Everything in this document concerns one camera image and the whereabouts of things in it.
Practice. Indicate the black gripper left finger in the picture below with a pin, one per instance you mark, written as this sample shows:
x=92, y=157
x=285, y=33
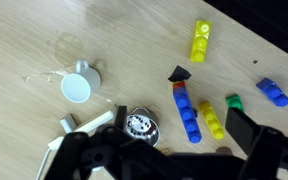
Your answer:
x=74, y=153

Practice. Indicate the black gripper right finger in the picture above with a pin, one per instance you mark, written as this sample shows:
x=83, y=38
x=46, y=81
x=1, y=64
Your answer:
x=247, y=133

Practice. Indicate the yellow three-stud toy brick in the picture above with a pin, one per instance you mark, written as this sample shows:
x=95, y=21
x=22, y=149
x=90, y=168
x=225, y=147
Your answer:
x=212, y=120
x=200, y=41

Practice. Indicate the white plug adapter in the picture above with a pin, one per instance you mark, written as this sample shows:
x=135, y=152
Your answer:
x=68, y=122

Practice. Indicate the green two-stud toy brick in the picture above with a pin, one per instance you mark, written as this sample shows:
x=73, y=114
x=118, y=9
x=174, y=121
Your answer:
x=234, y=101

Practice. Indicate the blue two-stud toy brick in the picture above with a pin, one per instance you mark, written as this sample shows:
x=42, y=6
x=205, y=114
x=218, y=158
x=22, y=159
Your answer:
x=273, y=92

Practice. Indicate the small black tape piece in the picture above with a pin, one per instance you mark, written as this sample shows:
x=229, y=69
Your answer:
x=195, y=112

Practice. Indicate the blue four-stud toy brick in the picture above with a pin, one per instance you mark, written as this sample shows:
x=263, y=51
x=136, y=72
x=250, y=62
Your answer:
x=187, y=113

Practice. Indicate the white ceramic mug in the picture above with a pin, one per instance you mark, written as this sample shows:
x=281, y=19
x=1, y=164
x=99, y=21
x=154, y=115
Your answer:
x=80, y=85

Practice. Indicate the small metal pot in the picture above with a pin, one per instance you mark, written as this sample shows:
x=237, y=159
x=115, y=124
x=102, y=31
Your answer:
x=140, y=128

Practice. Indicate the small brown crumb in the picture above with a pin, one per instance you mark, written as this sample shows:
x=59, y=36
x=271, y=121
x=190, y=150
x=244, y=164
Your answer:
x=254, y=61

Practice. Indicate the red toy brick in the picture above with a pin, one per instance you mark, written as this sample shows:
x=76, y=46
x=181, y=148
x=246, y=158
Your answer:
x=179, y=84

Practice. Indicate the large black tape piece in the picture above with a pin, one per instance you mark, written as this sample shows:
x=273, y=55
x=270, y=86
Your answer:
x=179, y=74

